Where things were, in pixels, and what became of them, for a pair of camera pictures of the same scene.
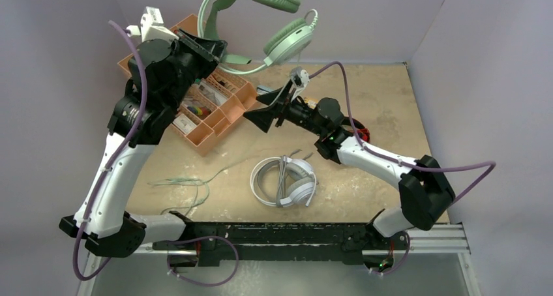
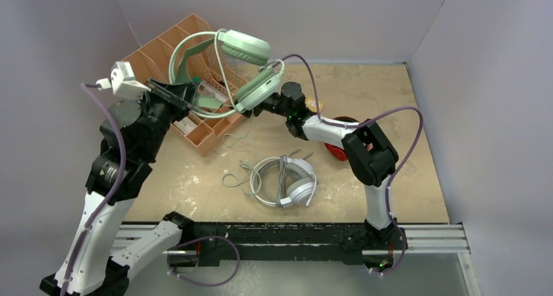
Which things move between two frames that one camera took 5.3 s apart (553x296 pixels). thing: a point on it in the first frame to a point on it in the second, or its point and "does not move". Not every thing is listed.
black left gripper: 210,48 to 179,96
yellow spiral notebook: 311,101 does not move
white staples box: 184,124 does not move
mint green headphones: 290,44 to 229,69
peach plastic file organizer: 214,102 does not move
